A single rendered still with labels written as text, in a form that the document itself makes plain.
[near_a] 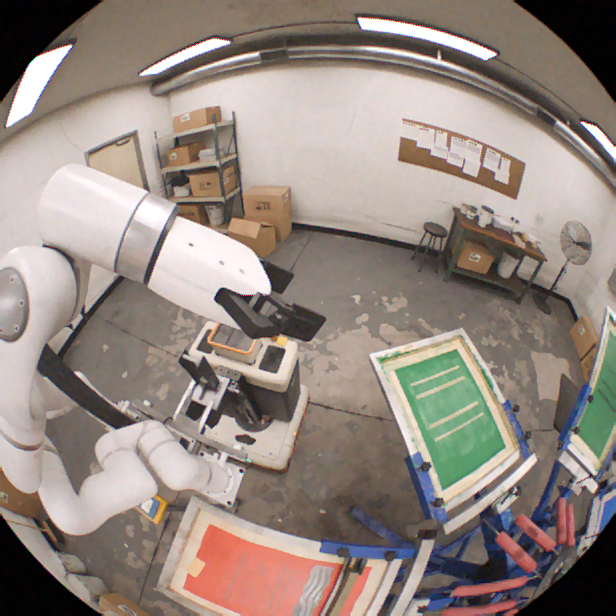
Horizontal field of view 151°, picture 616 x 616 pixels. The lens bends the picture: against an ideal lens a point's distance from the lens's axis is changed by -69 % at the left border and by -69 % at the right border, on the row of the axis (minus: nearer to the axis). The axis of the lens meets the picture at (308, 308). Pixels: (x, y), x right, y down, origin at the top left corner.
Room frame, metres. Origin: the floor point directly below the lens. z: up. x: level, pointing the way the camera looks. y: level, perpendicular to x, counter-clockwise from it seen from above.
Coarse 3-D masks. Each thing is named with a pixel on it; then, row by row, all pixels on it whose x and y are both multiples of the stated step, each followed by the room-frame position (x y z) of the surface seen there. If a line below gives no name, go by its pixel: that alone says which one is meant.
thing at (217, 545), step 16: (208, 528) -0.20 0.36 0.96; (208, 544) -0.27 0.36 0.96; (224, 544) -0.25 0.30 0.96; (240, 544) -0.24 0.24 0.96; (256, 544) -0.23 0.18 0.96; (208, 560) -0.35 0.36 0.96; (224, 560) -0.33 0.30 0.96; (272, 560) -0.30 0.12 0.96; (288, 560) -0.29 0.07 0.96; (304, 560) -0.29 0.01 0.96; (304, 576) -0.37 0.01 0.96; (336, 576) -0.37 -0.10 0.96; (288, 592) -0.46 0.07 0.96; (352, 592) -0.47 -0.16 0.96
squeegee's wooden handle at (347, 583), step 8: (352, 568) -0.32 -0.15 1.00; (344, 576) -0.36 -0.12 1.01; (352, 576) -0.34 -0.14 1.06; (344, 584) -0.38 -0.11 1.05; (352, 584) -0.38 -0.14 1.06; (336, 592) -0.44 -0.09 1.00; (344, 592) -0.41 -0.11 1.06; (336, 600) -0.45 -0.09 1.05; (344, 600) -0.45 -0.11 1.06; (328, 608) -0.52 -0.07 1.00; (336, 608) -0.49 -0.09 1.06
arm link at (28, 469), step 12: (0, 432) -0.06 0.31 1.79; (0, 444) -0.08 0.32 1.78; (48, 444) -0.05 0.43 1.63; (0, 456) -0.10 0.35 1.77; (12, 456) -0.08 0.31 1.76; (24, 456) -0.07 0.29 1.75; (36, 456) -0.06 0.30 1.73; (12, 468) -0.10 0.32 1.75; (24, 468) -0.09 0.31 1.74; (36, 468) -0.08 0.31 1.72; (12, 480) -0.13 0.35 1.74; (24, 480) -0.11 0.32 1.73; (36, 480) -0.10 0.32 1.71; (24, 492) -0.14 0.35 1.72
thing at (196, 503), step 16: (192, 496) -0.07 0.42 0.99; (192, 512) -0.14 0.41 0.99; (208, 512) -0.12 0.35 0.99; (224, 512) -0.10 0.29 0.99; (192, 528) -0.22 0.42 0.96; (256, 528) -0.15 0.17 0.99; (272, 528) -0.15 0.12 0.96; (176, 544) -0.31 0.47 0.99; (304, 544) -0.21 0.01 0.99; (320, 544) -0.21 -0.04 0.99; (176, 560) -0.39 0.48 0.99; (400, 560) -0.33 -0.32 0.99; (160, 576) -0.52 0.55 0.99; (384, 576) -0.40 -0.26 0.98; (176, 592) -0.60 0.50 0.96; (384, 592) -0.48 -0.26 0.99; (192, 608) -0.65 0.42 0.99; (368, 608) -0.57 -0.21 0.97
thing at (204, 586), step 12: (192, 576) -0.47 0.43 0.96; (204, 576) -0.45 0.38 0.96; (216, 576) -0.43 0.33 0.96; (192, 588) -0.54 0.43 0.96; (204, 588) -0.52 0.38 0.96; (216, 588) -0.50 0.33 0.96; (216, 600) -0.57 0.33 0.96; (288, 600) -0.50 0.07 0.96; (240, 612) -0.62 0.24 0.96; (252, 612) -0.60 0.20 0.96; (288, 612) -0.58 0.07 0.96; (312, 612) -0.57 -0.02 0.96; (348, 612) -0.59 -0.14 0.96
